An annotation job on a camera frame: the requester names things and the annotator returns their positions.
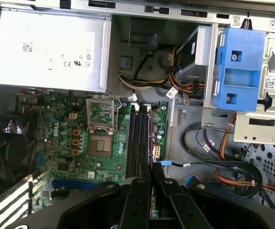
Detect CPU socket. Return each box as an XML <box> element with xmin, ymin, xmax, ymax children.
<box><xmin>89</xmin><ymin>133</ymin><xmax>113</xmax><ymax>158</ymax></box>

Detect metal disk bay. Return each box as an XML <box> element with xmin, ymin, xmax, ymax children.
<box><xmin>232</xmin><ymin>31</ymin><xmax>275</xmax><ymax>146</ymax></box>

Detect green RAM stick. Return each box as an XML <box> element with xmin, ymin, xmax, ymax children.
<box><xmin>147</xmin><ymin>108</ymin><xmax>161</xmax><ymax>218</ymax></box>

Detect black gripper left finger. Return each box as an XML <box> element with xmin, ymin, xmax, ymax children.
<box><xmin>8</xmin><ymin>164</ymin><xmax>152</xmax><ymax>229</ymax></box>

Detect blue plastic drive bracket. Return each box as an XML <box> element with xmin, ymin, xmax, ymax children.
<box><xmin>214</xmin><ymin>25</ymin><xmax>266</xmax><ymax>113</ymax></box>

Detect optical drive box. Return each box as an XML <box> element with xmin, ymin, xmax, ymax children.
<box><xmin>175</xmin><ymin>25</ymin><xmax>218</xmax><ymax>72</ymax></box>

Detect metal socket cover frame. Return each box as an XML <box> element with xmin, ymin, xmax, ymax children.
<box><xmin>86</xmin><ymin>94</ymin><xmax>118</xmax><ymax>133</ymax></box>

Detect black looped cable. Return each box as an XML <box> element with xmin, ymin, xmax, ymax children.
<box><xmin>179</xmin><ymin>123</ymin><xmax>237</xmax><ymax>160</ymax></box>

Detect black case fan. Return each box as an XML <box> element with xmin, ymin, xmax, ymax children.
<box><xmin>0</xmin><ymin>114</ymin><xmax>37</xmax><ymax>200</ymax></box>

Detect black RAM slot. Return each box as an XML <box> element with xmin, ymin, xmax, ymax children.
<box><xmin>144</xmin><ymin>104</ymin><xmax>153</xmax><ymax>178</ymax></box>
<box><xmin>132</xmin><ymin>104</ymin><xmax>142</xmax><ymax>178</ymax></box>
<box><xmin>126</xmin><ymin>104</ymin><xmax>137</xmax><ymax>178</ymax></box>
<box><xmin>138</xmin><ymin>104</ymin><xmax>147</xmax><ymax>178</ymax></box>

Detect blue black panel connector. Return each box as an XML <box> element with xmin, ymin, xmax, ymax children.
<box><xmin>184</xmin><ymin>175</ymin><xmax>202</xmax><ymax>189</ymax></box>

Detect silver power supply box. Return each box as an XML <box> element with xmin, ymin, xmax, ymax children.
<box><xmin>0</xmin><ymin>10</ymin><xmax>112</xmax><ymax>93</ymax></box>

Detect grey metal PC case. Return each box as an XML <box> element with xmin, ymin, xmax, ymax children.
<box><xmin>0</xmin><ymin>0</ymin><xmax>275</xmax><ymax>229</ymax></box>

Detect twisted orange black fan wire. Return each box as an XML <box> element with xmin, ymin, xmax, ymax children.
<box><xmin>15</xmin><ymin>87</ymin><xmax>45</xmax><ymax>113</ymax></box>

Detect orange black wire bundle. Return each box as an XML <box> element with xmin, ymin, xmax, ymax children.
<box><xmin>214</xmin><ymin>167</ymin><xmax>275</xmax><ymax>214</ymax></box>
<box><xmin>219</xmin><ymin>114</ymin><xmax>237</xmax><ymax>160</ymax></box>

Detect black cable with blue tab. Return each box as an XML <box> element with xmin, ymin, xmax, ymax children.
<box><xmin>155</xmin><ymin>161</ymin><xmax>263</xmax><ymax>198</ymax></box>

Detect blue square release tab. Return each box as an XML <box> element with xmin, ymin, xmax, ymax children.
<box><xmin>122</xmin><ymin>56</ymin><xmax>132</xmax><ymax>70</ymax></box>

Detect thin metal locking lever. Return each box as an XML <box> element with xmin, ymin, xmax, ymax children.
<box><xmin>113</xmin><ymin>94</ymin><xmax>124</xmax><ymax>114</ymax></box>

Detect green motherboard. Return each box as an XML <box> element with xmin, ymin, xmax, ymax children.
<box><xmin>15</xmin><ymin>92</ymin><xmax>169</xmax><ymax>215</ymax></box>

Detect yellow white wire bundle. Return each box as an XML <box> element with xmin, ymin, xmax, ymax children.
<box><xmin>118</xmin><ymin>73</ymin><xmax>173</xmax><ymax>91</ymax></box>

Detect red orange yellow power wires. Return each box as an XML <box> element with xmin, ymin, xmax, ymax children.
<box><xmin>167</xmin><ymin>71</ymin><xmax>206</xmax><ymax>95</ymax></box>

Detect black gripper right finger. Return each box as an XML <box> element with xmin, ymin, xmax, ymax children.
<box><xmin>153</xmin><ymin>162</ymin><xmax>275</xmax><ymax>229</ymax></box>

